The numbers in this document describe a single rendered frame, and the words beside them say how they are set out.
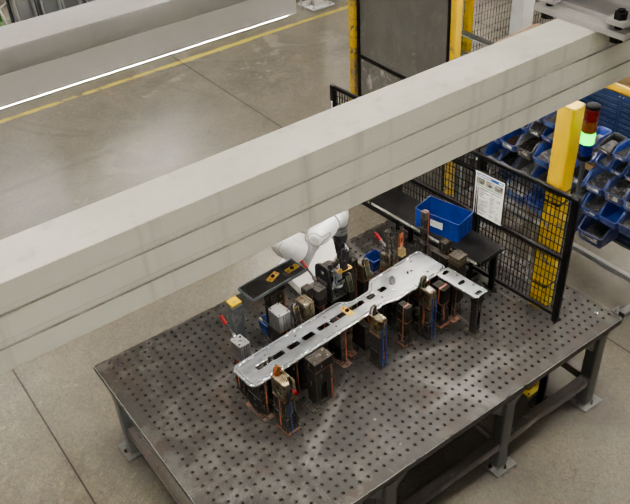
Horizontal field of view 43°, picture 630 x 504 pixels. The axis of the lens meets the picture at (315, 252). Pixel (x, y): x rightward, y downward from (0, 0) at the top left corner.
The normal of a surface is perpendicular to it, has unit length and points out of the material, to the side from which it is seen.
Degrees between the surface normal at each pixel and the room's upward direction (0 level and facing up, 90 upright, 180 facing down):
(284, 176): 90
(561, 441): 0
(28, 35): 0
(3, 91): 90
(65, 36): 90
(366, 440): 0
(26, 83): 90
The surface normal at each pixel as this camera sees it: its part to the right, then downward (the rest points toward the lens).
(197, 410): -0.05, -0.79
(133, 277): 0.59, 0.47
